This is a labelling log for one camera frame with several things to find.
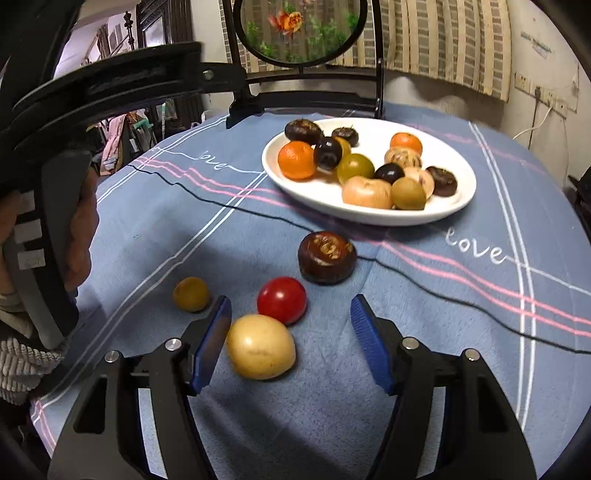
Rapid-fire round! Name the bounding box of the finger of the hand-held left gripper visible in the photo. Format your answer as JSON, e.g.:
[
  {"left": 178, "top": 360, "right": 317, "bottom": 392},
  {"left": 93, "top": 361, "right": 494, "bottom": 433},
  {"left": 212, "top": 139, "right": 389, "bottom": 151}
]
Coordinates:
[{"left": 9, "top": 41, "right": 250, "bottom": 153}]

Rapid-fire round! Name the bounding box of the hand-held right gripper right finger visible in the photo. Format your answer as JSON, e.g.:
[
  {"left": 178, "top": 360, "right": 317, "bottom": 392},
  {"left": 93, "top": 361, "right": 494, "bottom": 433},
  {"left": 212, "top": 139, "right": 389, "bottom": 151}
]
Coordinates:
[{"left": 349, "top": 294, "right": 537, "bottom": 480}]

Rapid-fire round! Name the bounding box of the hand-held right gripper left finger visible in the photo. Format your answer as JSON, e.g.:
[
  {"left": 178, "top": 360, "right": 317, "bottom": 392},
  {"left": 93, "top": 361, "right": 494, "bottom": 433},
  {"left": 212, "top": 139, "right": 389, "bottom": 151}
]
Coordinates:
[{"left": 47, "top": 295, "right": 233, "bottom": 480}]

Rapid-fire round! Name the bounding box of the pale yellow round fruit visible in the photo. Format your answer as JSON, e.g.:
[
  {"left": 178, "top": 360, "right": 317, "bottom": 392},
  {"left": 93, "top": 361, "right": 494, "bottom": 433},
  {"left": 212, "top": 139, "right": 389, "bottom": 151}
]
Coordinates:
[{"left": 225, "top": 314, "right": 297, "bottom": 381}]

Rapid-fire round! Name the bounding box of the small olive green fruit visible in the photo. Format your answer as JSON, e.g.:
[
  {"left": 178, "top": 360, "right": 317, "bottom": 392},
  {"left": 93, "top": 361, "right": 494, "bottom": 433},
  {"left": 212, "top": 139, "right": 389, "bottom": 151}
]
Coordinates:
[{"left": 173, "top": 276, "right": 212, "bottom": 313}]

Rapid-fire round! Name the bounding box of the red cherry tomato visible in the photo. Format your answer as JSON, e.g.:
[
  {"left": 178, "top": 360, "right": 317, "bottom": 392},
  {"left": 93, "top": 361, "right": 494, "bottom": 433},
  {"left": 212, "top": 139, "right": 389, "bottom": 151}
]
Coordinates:
[{"left": 257, "top": 276, "right": 308, "bottom": 325}]

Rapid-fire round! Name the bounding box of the large dark water chestnut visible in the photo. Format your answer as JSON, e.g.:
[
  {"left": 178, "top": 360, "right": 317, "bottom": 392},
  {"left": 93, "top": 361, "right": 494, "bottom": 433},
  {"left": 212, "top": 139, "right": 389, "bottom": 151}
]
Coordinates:
[{"left": 297, "top": 231, "right": 358, "bottom": 285}]

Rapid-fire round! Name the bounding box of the tan round fruit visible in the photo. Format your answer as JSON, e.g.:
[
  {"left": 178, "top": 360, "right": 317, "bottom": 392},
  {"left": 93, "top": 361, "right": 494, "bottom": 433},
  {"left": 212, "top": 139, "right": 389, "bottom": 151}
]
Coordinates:
[
  {"left": 384, "top": 147, "right": 423, "bottom": 169},
  {"left": 342, "top": 176, "right": 394, "bottom": 210}
]

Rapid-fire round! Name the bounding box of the green-brown kiwi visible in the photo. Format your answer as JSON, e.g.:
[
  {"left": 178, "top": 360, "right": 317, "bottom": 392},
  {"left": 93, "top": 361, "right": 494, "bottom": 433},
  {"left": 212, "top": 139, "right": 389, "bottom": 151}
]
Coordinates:
[{"left": 391, "top": 176, "right": 427, "bottom": 210}]

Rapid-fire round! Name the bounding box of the white oval plate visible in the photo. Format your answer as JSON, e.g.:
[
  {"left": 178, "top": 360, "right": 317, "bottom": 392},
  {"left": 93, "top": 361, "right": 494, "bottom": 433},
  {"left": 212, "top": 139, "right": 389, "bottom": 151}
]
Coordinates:
[{"left": 261, "top": 117, "right": 477, "bottom": 227}]

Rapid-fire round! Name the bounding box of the pale fruit with purple streaks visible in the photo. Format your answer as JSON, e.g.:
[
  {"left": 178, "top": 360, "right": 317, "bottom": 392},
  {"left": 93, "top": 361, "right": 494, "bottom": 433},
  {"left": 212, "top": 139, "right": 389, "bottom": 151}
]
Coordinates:
[{"left": 403, "top": 166, "right": 435, "bottom": 200}]

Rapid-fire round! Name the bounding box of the dark purple plum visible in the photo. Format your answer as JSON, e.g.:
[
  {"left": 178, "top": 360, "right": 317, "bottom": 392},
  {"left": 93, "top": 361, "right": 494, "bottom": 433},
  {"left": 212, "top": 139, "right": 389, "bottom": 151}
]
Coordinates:
[
  {"left": 373, "top": 162, "right": 406, "bottom": 184},
  {"left": 313, "top": 137, "right": 344, "bottom": 171}
]

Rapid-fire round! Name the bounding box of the large orange mandarin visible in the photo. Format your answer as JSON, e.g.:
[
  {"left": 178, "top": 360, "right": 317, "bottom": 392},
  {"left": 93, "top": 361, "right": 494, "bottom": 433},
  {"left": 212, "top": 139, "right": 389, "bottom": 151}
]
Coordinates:
[{"left": 277, "top": 141, "right": 318, "bottom": 181}]

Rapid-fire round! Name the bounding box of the green-orange mandarin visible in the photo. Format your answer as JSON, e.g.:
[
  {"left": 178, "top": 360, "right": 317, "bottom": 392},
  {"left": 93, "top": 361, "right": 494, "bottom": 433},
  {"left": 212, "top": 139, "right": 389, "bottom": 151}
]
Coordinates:
[{"left": 336, "top": 153, "right": 375, "bottom": 184}]

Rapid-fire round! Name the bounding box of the small orange mandarin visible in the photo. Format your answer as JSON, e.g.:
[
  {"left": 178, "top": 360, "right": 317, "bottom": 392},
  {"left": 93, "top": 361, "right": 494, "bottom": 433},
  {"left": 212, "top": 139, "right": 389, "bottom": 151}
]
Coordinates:
[{"left": 390, "top": 132, "right": 424, "bottom": 155}]

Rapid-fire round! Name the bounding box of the person's left forearm grey sleeve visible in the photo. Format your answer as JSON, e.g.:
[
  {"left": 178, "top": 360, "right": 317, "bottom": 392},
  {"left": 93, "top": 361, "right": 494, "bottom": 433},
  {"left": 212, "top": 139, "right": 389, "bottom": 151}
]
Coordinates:
[{"left": 0, "top": 291, "right": 70, "bottom": 407}]

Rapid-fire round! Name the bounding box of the person's left hand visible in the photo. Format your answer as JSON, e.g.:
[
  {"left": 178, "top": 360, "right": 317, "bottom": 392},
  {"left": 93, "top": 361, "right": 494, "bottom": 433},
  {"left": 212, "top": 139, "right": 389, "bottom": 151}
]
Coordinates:
[{"left": 0, "top": 168, "right": 100, "bottom": 296}]

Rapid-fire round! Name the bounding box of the pink garment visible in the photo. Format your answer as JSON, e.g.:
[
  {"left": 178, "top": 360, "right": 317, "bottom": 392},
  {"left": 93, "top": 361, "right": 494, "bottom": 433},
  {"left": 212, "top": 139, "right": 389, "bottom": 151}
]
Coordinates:
[{"left": 99, "top": 115, "right": 132, "bottom": 176}]

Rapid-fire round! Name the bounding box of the blue striped tablecloth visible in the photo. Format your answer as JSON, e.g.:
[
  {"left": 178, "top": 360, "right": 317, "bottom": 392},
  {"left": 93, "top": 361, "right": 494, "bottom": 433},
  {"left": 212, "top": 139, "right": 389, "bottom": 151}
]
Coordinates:
[{"left": 30, "top": 102, "right": 591, "bottom": 480}]

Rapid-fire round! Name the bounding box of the round goldfish screen black stand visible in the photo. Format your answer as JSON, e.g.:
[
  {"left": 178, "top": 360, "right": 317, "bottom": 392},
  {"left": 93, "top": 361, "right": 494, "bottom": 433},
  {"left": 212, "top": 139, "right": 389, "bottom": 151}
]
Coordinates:
[{"left": 221, "top": 0, "right": 386, "bottom": 129}]

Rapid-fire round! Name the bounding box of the black cabinet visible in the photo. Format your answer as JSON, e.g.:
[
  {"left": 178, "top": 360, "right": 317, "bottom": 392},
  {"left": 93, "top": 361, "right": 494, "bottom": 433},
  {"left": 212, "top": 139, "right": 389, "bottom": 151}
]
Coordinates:
[{"left": 567, "top": 174, "right": 591, "bottom": 222}]

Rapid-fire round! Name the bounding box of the beige checked curtain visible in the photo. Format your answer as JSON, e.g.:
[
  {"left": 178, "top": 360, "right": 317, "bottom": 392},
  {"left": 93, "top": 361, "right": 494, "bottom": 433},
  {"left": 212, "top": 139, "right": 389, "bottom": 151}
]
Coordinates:
[{"left": 222, "top": 0, "right": 514, "bottom": 103}]

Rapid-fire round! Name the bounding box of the dark carved wooden frame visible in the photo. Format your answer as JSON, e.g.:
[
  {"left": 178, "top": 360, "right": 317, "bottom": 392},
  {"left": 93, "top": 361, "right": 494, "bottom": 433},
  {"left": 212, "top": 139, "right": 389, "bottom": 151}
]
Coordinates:
[{"left": 134, "top": 0, "right": 204, "bottom": 134}]

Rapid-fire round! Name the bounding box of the white power cable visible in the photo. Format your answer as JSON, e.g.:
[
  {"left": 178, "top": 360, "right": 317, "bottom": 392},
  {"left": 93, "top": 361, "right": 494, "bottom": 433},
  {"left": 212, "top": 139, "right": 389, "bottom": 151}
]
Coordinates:
[{"left": 512, "top": 104, "right": 555, "bottom": 139}]

